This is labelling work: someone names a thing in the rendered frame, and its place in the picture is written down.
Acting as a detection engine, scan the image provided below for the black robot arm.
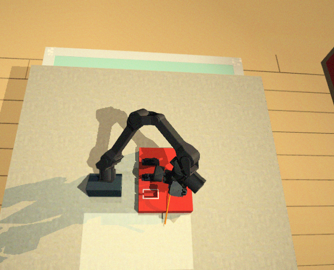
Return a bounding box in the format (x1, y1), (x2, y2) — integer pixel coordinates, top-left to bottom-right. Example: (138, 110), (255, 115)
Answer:
(95, 109), (206, 197)

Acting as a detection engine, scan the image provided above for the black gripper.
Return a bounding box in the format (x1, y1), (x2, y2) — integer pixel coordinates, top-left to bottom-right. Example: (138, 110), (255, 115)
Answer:
(153, 165), (185, 184)

